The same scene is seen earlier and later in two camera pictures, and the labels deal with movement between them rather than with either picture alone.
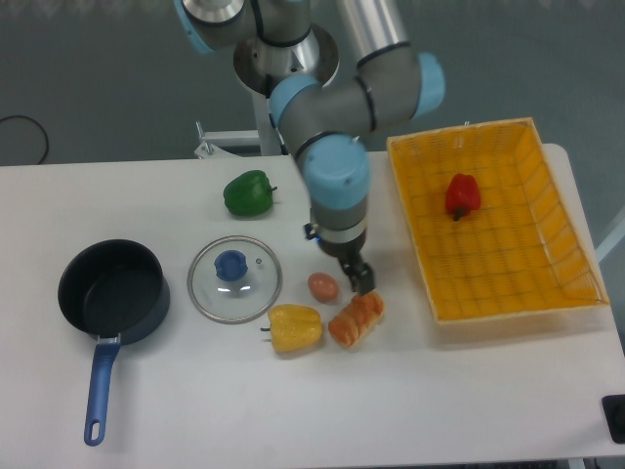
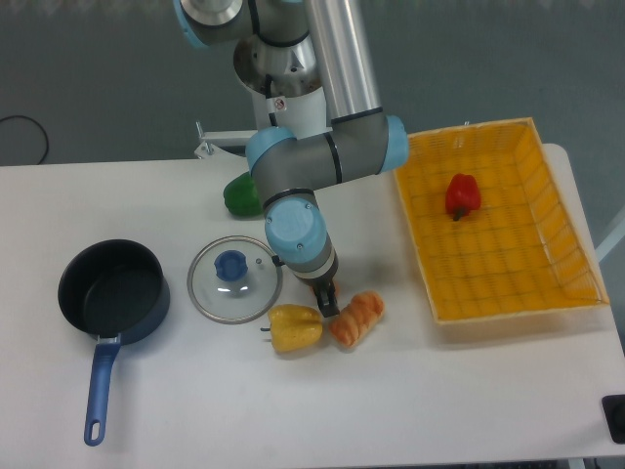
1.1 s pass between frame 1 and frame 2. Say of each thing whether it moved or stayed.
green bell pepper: stayed
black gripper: moved
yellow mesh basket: stayed
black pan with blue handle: stayed
